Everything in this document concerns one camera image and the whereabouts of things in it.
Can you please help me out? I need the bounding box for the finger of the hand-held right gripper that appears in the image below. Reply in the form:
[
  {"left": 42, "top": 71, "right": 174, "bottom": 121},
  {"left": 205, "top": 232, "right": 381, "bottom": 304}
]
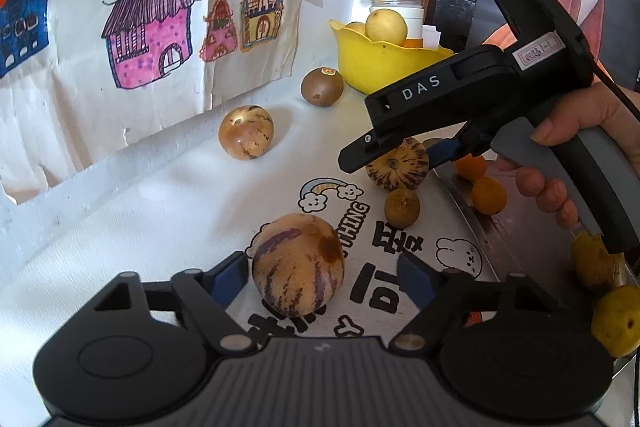
[
  {"left": 427, "top": 138, "right": 483, "bottom": 159},
  {"left": 339, "top": 124, "right": 406, "bottom": 174}
]

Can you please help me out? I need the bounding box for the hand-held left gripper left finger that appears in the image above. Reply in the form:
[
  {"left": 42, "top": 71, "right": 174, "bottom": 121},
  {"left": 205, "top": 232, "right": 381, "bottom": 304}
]
[{"left": 92, "top": 251, "right": 258, "bottom": 355}]

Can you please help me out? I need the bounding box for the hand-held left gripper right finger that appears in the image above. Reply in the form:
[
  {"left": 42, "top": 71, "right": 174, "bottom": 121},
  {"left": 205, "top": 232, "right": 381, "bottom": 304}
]
[{"left": 389, "top": 251, "right": 561, "bottom": 355}]

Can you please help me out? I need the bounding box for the small orange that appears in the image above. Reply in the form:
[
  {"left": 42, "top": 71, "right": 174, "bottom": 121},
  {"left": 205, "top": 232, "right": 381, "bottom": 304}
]
[
  {"left": 471, "top": 177, "right": 508, "bottom": 215},
  {"left": 454, "top": 153, "right": 488, "bottom": 181}
]

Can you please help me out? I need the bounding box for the round purple striped pepino melon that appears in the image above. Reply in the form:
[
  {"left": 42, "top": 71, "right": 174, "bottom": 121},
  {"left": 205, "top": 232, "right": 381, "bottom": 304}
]
[{"left": 366, "top": 137, "right": 431, "bottom": 192}]

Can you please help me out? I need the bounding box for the big purple striped pepino melon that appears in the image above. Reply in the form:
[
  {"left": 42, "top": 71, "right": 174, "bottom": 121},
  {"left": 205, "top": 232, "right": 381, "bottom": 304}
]
[{"left": 251, "top": 213, "right": 346, "bottom": 319}]

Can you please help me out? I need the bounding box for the brown kiwi with sticker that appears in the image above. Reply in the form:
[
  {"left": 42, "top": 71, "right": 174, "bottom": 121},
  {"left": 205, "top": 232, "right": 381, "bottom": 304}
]
[{"left": 301, "top": 67, "right": 345, "bottom": 108}]

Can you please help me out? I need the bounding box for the metal tray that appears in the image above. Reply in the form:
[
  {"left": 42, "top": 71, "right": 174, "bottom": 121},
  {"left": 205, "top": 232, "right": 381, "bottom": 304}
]
[{"left": 432, "top": 164, "right": 640, "bottom": 373}]

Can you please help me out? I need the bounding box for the large yellow-green pepino melon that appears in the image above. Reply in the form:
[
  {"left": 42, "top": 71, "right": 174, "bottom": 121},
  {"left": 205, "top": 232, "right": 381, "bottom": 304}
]
[
  {"left": 591, "top": 285, "right": 640, "bottom": 358},
  {"left": 571, "top": 232, "right": 626, "bottom": 290}
]

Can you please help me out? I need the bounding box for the person's right hand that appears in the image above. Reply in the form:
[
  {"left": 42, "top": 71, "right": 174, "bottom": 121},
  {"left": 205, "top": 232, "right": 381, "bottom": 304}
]
[{"left": 495, "top": 84, "right": 640, "bottom": 230}]

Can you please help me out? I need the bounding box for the brown passion fruit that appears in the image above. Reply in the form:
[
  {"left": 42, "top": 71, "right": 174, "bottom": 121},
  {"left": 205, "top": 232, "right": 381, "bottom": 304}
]
[{"left": 384, "top": 188, "right": 421, "bottom": 229}]

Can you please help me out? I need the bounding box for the white and orange cup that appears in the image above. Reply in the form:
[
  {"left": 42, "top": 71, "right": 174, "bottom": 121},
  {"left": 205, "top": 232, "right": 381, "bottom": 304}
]
[{"left": 395, "top": 6, "right": 426, "bottom": 48}]

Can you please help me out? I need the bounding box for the yellow plastic bowl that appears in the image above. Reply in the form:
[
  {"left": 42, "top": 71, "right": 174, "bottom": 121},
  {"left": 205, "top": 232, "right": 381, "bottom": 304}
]
[{"left": 329, "top": 19, "right": 455, "bottom": 95}]

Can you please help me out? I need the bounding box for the white printed tablecloth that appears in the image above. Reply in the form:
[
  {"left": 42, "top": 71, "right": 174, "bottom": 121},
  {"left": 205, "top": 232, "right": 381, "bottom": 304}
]
[{"left": 0, "top": 72, "right": 501, "bottom": 343}]

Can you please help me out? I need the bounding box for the yellow pear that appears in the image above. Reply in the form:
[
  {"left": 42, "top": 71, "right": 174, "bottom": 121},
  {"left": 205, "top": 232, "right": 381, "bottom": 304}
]
[{"left": 365, "top": 8, "right": 408, "bottom": 46}]

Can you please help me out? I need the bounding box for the glass jar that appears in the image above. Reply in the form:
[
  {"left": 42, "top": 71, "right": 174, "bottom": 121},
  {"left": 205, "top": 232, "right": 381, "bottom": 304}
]
[{"left": 369, "top": 0, "right": 425, "bottom": 10}]

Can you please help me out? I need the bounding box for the brownish speckled pepino melon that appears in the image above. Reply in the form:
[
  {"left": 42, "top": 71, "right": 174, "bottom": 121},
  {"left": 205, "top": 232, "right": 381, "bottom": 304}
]
[{"left": 218, "top": 105, "right": 275, "bottom": 160}]

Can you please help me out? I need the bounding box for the colourful houses drawing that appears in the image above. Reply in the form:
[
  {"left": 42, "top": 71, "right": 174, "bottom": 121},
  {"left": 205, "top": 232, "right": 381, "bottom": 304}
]
[{"left": 0, "top": 0, "right": 351, "bottom": 202}]

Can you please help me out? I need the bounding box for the black cable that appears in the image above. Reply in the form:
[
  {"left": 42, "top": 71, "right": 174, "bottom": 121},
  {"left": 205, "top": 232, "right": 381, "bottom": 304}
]
[{"left": 592, "top": 62, "right": 640, "bottom": 118}]

